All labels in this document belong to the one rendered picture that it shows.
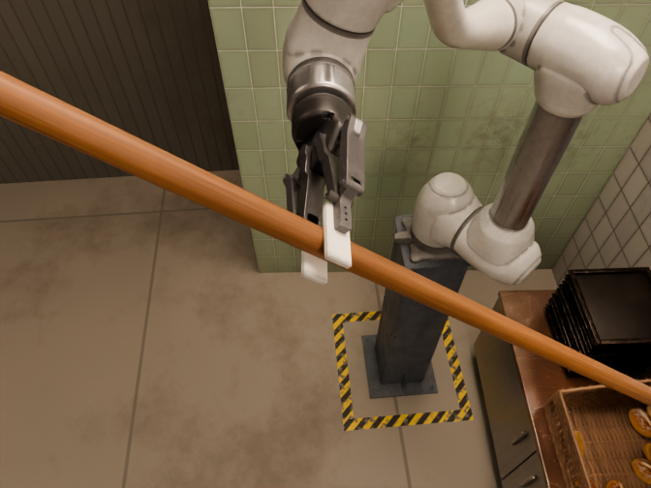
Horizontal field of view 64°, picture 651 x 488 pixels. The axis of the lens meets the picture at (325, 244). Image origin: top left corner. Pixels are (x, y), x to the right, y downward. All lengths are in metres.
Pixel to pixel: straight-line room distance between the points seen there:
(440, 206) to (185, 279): 1.73
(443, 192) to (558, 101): 0.48
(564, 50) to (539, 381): 1.27
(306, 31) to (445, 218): 0.92
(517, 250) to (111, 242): 2.33
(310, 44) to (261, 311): 2.13
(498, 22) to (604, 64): 0.20
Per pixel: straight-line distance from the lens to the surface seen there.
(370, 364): 2.56
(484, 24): 1.05
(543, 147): 1.24
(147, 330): 2.79
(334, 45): 0.70
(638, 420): 2.08
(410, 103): 2.01
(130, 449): 2.58
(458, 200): 1.50
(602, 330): 1.91
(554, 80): 1.13
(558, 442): 1.96
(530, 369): 2.06
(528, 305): 2.19
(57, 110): 0.44
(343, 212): 0.52
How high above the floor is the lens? 2.35
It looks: 53 degrees down
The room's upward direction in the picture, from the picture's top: straight up
